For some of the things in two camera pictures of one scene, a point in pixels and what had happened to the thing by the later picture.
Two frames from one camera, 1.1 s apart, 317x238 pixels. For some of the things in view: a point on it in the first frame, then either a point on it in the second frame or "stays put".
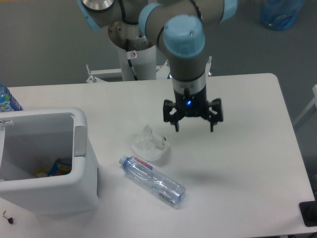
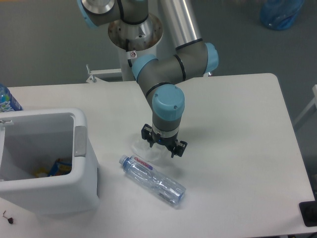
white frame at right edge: (314, 100) stays put
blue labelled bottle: (7, 102) stays put
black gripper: (190, 96) → (170, 142)
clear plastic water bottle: (152, 178) stays put
